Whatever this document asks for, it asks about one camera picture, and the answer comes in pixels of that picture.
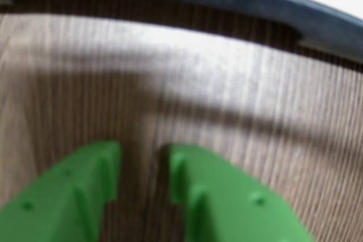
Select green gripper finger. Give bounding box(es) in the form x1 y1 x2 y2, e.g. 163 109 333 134
166 143 316 242
0 139 123 242

